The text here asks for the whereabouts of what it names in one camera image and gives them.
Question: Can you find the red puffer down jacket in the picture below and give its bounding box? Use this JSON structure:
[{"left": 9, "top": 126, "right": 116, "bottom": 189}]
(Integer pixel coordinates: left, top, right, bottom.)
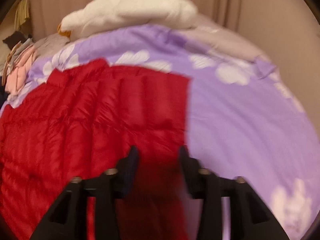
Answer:
[{"left": 1, "top": 59, "right": 189, "bottom": 239}]

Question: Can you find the pink folded garment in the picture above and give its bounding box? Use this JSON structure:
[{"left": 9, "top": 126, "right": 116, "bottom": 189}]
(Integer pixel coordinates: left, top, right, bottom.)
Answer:
[{"left": 5, "top": 45, "right": 35, "bottom": 96}]

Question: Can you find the purple floral duvet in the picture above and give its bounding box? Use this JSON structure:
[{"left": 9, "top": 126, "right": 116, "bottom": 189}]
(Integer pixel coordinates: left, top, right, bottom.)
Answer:
[{"left": 1, "top": 25, "right": 319, "bottom": 239}]

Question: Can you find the white plush goose toy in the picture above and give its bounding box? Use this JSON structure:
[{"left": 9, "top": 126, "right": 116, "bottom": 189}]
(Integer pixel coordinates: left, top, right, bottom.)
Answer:
[{"left": 57, "top": 0, "right": 198, "bottom": 41}]

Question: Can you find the grey beige bed sheet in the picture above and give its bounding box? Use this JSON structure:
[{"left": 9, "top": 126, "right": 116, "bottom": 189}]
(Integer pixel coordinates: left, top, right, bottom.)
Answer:
[{"left": 35, "top": 14, "right": 271, "bottom": 62}]

